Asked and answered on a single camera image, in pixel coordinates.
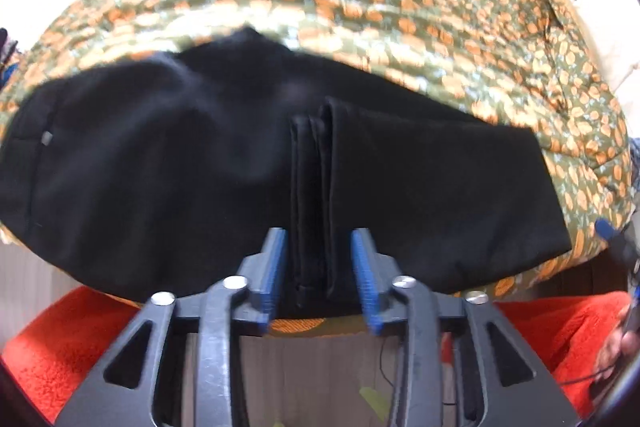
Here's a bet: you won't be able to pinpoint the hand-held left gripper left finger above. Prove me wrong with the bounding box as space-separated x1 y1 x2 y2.
55 227 289 427

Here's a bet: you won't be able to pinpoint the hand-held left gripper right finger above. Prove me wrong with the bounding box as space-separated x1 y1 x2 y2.
350 227 581 427

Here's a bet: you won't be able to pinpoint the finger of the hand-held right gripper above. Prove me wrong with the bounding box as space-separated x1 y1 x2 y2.
595 218 639 265

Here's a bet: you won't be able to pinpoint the black pants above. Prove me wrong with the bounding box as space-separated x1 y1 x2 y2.
0 26 574 321

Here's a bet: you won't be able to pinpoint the person's right hand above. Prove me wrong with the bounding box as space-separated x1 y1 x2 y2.
597 307 633 378

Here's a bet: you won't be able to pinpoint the yellow-green scrap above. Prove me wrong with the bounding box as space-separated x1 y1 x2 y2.
359 386 392 417

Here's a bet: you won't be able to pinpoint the person's orange fleece trousers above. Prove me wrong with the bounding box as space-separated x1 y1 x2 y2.
0 284 632 424

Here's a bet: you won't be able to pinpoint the orange floral quilt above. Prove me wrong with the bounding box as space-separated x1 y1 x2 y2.
0 0 636 339

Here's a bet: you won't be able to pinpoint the dark clothes heap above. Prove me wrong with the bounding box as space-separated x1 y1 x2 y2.
0 27 20 65

